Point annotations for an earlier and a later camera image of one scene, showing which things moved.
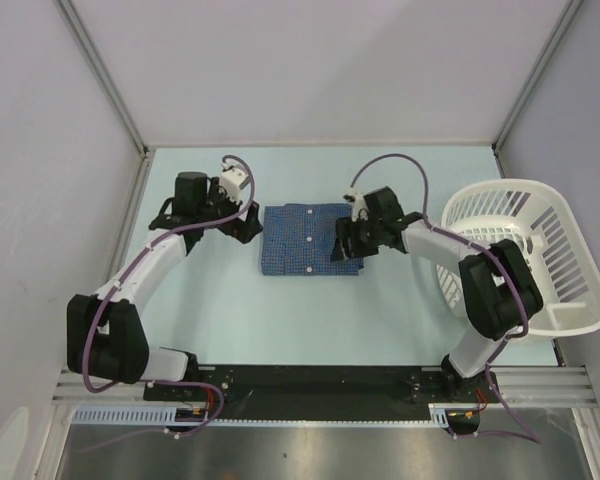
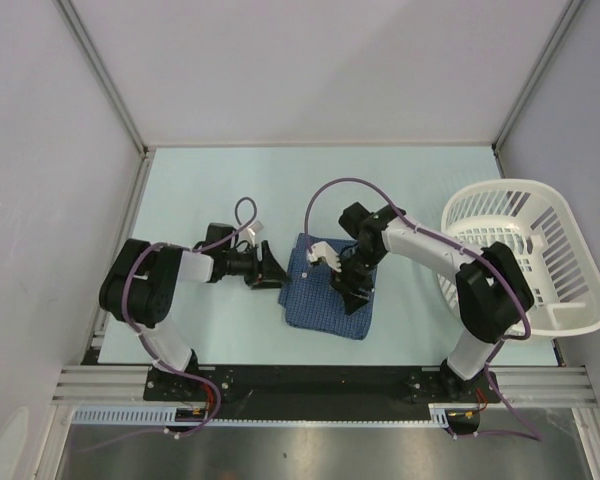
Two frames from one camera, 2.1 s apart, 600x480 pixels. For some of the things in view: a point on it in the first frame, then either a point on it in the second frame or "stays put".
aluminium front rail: [524, 387] stays put
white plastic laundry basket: [540, 217] stays put
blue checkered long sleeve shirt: [299, 239] -> [314, 304]
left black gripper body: [219, 207] -> [245, 264]
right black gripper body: [364, 236] -> [357, 269]
